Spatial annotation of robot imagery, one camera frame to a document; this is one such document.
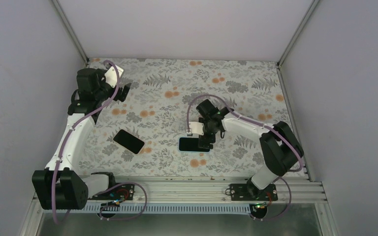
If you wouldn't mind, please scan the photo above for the black bare phone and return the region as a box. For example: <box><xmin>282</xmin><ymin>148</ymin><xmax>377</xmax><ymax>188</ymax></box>
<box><xmin>113</xmin><ymin>129</ymin><xmax>145</xmax><ymax>154</ymax></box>

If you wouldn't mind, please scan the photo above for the aluminium front rail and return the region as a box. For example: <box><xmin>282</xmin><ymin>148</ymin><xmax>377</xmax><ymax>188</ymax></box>
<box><xmin>116</xmin><ymin>176</ymin><xmax>327</xmax><ymax>204</ymax></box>

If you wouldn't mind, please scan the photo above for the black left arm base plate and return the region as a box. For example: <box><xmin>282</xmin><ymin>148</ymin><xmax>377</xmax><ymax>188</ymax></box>
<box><xmin>90</xmin><ymin>184</ymin><xmax>135</xmax><ymax>201</ymax></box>

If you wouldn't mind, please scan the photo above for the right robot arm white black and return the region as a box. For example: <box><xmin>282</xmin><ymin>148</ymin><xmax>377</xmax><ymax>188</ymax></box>
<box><xmin>187</xmin><ymin>99</ymin><xmax>304</xmax><ymax>200</ymax></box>

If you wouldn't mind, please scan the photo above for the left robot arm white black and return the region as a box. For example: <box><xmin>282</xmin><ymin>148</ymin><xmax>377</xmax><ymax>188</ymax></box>
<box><xmin>32</xmin><ymin>65</ymin><xmax>131</xmax><ymax>210</ymax></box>

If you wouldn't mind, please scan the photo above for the white slotted cable duct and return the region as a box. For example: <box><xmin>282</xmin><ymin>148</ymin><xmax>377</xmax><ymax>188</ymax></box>
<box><xmin>44</xmin><ymin>203</ymin><xmax>265</xmax><ymax>215</ymax></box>

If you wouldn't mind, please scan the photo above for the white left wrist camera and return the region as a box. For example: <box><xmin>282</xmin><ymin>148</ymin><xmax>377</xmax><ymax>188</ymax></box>
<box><xmin>104</xmin><ymin>64</ymin><xmax>124</xmax><ymax>88</ymax></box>

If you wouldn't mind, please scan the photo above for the floral patterned table mat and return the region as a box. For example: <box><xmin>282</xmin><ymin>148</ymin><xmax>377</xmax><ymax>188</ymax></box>
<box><xmin>79</xmin><ymin>59</ymin><xmax>290</xmax><ymax>177</ymax></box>

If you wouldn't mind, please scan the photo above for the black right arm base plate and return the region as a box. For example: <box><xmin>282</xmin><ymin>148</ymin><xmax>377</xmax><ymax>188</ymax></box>
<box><xmin>224</xmin><ymin>183</ymin><xmax>278</xmax><ymax>202</ymax></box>

